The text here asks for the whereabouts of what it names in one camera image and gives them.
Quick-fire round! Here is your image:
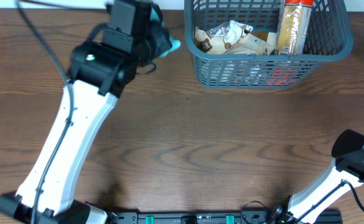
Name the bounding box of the light blue snack packet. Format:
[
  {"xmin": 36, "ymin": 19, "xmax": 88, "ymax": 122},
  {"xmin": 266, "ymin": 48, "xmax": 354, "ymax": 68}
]
[{"xmin": 150, "ymin": 8, "xmax": 181, "ymax": 58}]

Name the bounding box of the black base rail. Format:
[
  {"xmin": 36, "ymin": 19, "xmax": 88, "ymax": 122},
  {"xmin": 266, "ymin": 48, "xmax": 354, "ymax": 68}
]
[{"xmin": 85, "ymin": 200, "xmax": 344, "ymax": 224}]

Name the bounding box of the beige cookie bag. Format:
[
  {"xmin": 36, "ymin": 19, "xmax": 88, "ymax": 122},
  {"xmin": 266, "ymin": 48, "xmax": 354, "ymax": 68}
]
[
  {"xmin": 252, "ymin": 32, "xmax": 278, "ymax": 55},
  {"xmin": 194, "ymin": 20, "xmax": 254, "ymax": 55},
  {"xmin": 225, "ymin": 34, "xmax": 274, "ymax": 55}
]

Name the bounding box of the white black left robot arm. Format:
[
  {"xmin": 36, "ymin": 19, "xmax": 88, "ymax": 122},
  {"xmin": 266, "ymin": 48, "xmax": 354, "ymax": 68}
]
[{"xmin": 0, "ymin": 1, "xmax": 174, "ymax": 223}]

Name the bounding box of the dark grey plastic basket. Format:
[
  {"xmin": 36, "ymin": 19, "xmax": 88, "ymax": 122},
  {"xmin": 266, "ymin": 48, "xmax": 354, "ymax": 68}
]
[{"xmin": 184, "ymin": 0, "xmax": 353, "ymax": 89}]

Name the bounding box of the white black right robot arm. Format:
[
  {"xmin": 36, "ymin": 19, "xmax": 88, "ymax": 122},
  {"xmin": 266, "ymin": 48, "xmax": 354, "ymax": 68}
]
[{"xmin": 267, "ymin": 129, "xmax": 364, "ymax": 223}]

